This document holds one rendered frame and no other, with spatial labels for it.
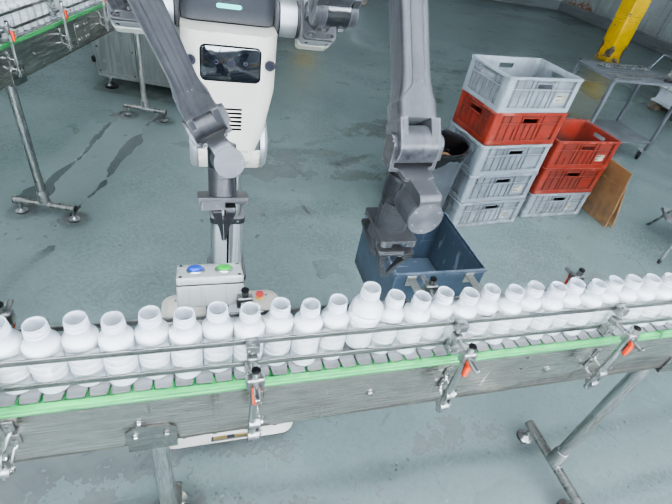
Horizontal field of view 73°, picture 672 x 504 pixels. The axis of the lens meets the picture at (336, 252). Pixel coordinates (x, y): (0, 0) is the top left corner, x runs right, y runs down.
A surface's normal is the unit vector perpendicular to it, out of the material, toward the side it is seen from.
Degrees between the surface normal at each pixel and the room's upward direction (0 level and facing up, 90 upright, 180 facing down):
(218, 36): 90
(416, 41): 54
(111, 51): 90
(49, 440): 90
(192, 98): 98
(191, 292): 70
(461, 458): 0
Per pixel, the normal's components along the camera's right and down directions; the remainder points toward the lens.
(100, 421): 0.24, 0.65
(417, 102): 0.29, 0.07
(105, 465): 0.16, -0.76
